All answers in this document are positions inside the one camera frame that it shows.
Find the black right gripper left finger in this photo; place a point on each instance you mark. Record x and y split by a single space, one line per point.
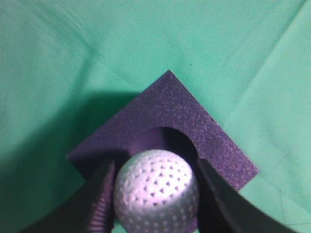
89 210

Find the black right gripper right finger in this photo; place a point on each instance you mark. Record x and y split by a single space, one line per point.
223 210

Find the white dimpled ball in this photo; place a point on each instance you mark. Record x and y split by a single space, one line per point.
156 191

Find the dark purple foam cube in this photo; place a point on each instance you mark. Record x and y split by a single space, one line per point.
165 116

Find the green cloth backdrop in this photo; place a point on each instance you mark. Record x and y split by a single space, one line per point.
66 66

